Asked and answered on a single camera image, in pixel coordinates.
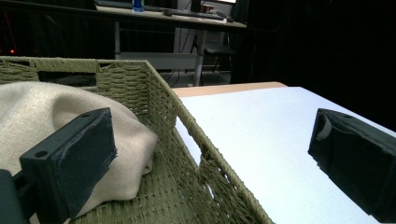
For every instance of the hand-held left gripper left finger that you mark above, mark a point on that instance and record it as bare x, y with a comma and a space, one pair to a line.
71, 161

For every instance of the dark office chair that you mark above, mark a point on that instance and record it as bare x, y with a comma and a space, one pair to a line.
219, 49

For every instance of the cream knitted cloth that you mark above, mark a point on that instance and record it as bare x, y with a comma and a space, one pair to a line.
37, 105

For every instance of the long desk with metal legs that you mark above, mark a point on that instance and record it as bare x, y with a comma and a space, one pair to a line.
174, 18

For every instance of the black keyboard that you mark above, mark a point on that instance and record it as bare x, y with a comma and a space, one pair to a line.
194, 14

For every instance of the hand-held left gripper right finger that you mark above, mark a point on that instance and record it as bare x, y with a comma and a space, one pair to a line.
358, 165

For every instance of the green woven basket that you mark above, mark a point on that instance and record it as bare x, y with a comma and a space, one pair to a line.
174, 186

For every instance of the blue bottle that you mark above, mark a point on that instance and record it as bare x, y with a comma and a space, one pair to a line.
137, 5

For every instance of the black curtain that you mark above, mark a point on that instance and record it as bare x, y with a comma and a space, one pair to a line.
320, 46

